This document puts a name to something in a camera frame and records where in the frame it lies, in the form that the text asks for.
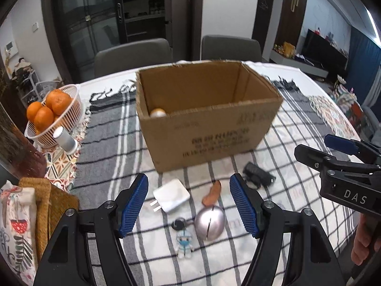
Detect black television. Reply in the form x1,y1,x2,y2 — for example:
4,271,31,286
302,29,349,72

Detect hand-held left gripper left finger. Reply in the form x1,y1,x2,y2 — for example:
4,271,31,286
33,173,149,286

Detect silver round bell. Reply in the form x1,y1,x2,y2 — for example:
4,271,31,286
194,205,226,241

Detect brown cardboard box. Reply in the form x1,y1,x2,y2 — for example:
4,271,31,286
135,60,284,173

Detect grey television console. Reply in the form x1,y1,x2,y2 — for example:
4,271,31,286
269,49,329,79

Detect printed cloth bag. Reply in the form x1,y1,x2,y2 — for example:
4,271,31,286
0,180,38,281

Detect white shoe rack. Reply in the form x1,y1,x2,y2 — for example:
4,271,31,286
12,60,40,102

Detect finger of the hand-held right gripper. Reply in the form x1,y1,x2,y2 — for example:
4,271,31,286
294,144,381,175
324,134,381,166

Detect white wire basket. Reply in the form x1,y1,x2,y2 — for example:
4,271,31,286
24,84,84,149

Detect white patterned tablecloth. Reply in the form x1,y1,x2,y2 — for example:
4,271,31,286
30,61,362,254

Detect masked figure keychain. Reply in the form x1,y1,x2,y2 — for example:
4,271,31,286
172,217,195,260

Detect dark wooden door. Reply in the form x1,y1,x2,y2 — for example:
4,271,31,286
252,0,277,41

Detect pile of oranges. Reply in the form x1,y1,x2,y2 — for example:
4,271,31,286
27,90,82,143

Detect dark door with gold handle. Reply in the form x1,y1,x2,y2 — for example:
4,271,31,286
275,0,310,51

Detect blue curtain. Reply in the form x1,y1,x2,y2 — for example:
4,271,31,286
347,25,381,108

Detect grey dining chair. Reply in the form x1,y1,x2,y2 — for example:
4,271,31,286
94,38,173,81
201,35,262,63

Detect person's right hand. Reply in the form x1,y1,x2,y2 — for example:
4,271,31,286
352,214,372,266

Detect grey cylinder with white top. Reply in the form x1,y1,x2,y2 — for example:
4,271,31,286
54,126,79,155

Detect dark-framed glass sliding doors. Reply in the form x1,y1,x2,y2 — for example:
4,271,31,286
55,0,197,82

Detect brown dried piece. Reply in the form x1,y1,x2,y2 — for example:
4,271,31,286
202,180,222,207

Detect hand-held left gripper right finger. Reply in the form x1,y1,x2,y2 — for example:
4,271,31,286
229,173,347,286

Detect white charger plug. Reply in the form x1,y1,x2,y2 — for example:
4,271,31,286
149,179,191,213

